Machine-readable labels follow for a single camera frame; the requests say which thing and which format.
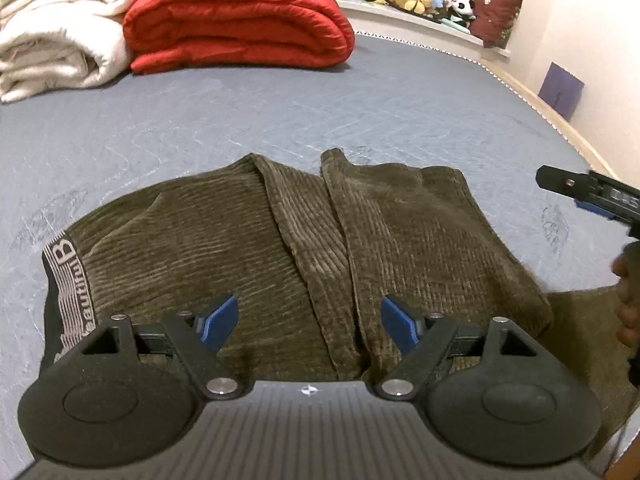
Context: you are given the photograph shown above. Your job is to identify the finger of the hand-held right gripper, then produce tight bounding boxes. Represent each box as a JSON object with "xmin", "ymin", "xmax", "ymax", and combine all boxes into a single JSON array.
[{"xmin": 535, "ymin": 164, "xmax": 640, "ymax": 235}]

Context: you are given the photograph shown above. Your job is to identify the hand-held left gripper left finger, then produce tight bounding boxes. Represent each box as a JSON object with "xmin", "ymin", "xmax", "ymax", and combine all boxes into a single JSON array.
[{"xmin": 75, "ymin": 292, "xmax": 253, "ymax": 401}]

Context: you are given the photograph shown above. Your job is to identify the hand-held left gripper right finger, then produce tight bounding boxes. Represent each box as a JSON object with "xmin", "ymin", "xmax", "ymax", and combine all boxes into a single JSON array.
[{"xmin": 375, "ymin": 295, "xmax": 541, "ymax": 402}]

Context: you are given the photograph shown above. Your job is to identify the brown corduroy pants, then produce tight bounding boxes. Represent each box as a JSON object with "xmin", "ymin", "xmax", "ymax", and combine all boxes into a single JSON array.
[{"xmin": 40, "ymin": 148, "xmax": 632, "ymax": 456}]

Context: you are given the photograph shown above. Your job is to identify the person's right hand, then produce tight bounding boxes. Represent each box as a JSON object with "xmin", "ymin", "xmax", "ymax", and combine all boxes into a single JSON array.
[{"xmin": 612, "ymin": 242, "xmax": 640, "ymax": 347}]

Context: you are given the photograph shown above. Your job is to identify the purple paper sheet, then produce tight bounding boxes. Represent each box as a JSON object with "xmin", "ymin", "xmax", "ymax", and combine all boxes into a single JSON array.
[{"xmin": 538, "ymin": 62, "xmax": 585, "ymax": 122}]

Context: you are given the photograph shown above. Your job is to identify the dark red pillow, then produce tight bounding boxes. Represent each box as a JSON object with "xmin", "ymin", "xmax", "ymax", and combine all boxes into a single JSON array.
[{"xmin": 470, "ymin": 0, "xmax": 524, "ymax": 49}]

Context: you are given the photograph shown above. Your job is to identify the panda plush toy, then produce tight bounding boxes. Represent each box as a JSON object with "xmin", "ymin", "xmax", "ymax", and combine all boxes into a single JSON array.
[{"xmin": 451, "ymin": 0, "xmax": 476, "ymax": 29}]

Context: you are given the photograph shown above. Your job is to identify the red folded quilt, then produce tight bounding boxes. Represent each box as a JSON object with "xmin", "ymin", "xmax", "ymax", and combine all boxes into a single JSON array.
[{"xmin": 122, "ymin": 0, "xmax": 356, "ymax": 76}]

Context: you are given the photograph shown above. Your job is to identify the white folded blanket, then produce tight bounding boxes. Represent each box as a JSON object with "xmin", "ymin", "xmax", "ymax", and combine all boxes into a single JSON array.
[{"xmin": 0, "ymin": 0, "xmax": 152, "ymax": 103}]

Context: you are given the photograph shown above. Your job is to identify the wooden bed frame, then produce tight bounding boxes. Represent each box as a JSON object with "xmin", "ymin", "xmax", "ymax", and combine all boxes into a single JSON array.
[{"xmin": 479, "ymin": 57, "xmax": 619, "ymax": 180}]

